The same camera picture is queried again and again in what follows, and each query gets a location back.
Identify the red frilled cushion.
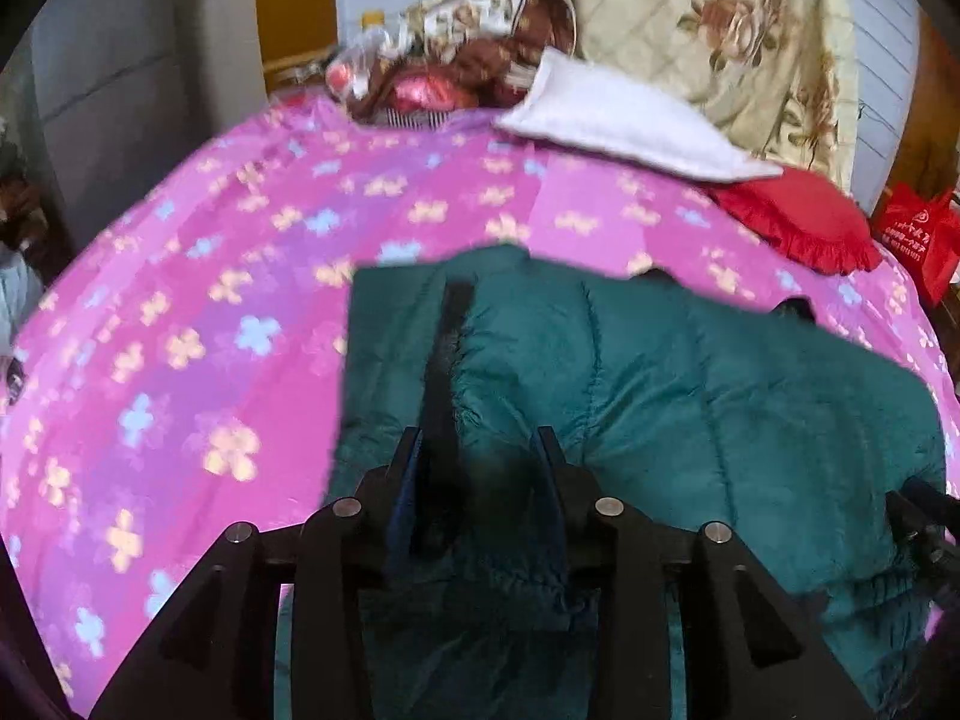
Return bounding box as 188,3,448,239
709,169,884,276

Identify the shiny pink bag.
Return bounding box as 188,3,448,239
386,67,481,117

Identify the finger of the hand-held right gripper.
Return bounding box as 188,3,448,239
885,476,960,563

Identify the red shopping bag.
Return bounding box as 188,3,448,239
874,181,960,308

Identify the white pillow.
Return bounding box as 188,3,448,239
495,45,785,185

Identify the green quilted jacket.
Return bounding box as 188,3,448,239
274,244,950,720

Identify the yellow wooden board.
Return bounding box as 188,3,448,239
255,0,338,87

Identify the pale blue cloth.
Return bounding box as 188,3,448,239
0,247,46,361

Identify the grey cabinet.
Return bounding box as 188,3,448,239
30,0,263,241

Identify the pink floral bedsheet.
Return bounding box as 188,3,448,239
0,97,960,717

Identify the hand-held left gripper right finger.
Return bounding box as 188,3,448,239
529,426,875,720

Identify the brown floral cloth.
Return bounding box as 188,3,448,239
352,0,578,121

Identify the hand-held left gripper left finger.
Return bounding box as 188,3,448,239
90,426,432,720

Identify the cream floral quilt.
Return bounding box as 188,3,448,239
480,0,860,196

